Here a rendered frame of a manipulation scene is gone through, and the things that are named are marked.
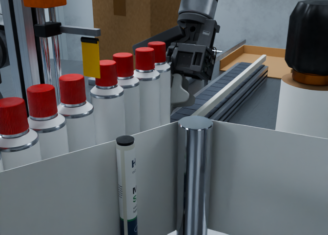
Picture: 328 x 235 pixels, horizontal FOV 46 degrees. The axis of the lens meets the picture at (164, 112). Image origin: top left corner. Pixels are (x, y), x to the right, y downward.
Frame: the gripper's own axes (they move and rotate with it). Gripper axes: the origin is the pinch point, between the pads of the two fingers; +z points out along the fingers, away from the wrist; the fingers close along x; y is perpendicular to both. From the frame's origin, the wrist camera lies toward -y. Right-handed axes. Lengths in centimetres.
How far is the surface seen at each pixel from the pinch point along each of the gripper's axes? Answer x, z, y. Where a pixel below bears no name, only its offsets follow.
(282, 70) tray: 73, -30, 9
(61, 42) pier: 162, -53, -177
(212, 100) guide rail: 14.7, -6.2, 4.7
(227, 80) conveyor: 40.6, -16.9, -1.0
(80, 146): -28.2, 9.3, 2.5
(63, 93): -31.8, 2.9, 0.4
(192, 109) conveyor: 16.8, -3.3, -0.7
